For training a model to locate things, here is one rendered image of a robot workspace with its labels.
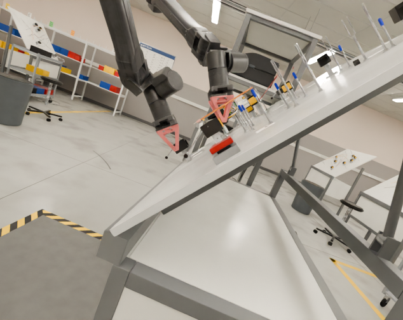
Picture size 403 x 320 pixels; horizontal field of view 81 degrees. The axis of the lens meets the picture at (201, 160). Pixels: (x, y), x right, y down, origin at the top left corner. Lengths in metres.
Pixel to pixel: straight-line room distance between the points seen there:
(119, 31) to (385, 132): 10.04
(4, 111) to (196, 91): 5.62
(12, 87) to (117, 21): 3.40
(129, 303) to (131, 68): 0.56
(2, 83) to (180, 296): 3.71
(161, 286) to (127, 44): 0.55
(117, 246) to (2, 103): 3.62
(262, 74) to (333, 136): 7.77
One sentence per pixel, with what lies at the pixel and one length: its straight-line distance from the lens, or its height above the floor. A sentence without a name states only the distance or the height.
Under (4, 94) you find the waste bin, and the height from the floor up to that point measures 0.41.
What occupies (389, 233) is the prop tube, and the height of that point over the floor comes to 1.06.
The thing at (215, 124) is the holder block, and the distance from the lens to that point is 0.70.
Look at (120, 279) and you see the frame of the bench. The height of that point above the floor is 0.78.
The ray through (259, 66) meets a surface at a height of 1.57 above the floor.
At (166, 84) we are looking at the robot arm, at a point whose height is 1.19.
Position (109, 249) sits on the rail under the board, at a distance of 0.55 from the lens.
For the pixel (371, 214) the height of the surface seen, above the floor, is 0.60.
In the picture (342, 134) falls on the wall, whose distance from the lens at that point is 9.54.
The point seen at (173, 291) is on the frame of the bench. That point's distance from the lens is 0.56.
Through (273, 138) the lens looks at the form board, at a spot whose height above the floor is 1.16.
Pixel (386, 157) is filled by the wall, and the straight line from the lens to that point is 10.57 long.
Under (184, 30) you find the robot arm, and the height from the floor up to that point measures 1.37.
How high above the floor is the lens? 1.16
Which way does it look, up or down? 11 degrees down
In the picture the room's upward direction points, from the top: 22 degrees clockwise
